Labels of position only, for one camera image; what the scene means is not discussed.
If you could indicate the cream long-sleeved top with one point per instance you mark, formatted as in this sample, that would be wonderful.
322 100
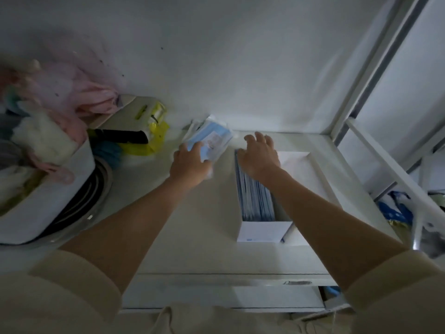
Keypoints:
62 302

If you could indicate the white fabric storage basket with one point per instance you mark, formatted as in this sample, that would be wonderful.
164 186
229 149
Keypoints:
45 205

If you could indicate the white fluffy cloth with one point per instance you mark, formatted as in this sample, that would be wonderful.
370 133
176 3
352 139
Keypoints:
45 133

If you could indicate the pink cloth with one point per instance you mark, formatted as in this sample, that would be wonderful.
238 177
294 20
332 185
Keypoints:
83 97

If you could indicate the blue item in drawer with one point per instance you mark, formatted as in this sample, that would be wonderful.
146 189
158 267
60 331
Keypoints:
333 292

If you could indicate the person's left thumb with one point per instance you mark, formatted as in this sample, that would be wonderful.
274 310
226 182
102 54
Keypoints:
200 149

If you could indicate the blue face mask packet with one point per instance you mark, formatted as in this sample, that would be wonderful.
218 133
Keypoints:
212 139

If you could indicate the blue and white plastic bag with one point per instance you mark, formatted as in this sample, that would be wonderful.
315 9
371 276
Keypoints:
396 208

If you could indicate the stack of blue masks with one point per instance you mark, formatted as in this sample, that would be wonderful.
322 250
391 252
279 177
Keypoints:
255 201

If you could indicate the black and white round hoop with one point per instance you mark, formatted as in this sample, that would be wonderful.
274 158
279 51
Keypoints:
94 187

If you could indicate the white metal ladder rail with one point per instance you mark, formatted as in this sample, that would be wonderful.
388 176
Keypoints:
399 177

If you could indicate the person's left forearm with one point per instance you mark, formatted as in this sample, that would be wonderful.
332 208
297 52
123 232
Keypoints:
135 226

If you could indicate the person's right forearm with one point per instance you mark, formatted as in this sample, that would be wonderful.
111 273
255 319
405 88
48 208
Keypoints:
323 226

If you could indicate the person's right hand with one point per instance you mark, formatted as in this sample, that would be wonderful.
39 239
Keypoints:
259 158

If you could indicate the white cardboard mask box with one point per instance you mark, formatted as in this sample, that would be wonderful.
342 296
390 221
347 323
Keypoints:
302 184

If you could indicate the person's right middle finger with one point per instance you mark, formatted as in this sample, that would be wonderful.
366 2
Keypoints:
259 137

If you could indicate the yellow plastic bag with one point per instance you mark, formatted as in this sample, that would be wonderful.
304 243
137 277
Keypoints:
158 133

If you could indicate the person's right little finger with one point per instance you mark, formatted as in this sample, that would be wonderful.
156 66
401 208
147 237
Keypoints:
275 146

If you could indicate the person's left hand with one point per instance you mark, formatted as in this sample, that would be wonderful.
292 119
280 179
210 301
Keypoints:
187 166

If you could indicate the blue fluffy duster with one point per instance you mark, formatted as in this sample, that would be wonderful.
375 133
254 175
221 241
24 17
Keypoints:
107 154

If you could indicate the white metal bed frame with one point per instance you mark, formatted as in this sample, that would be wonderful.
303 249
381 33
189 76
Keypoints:
379 59

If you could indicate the white desk drawer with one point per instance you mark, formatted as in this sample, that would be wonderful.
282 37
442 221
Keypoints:
222 292

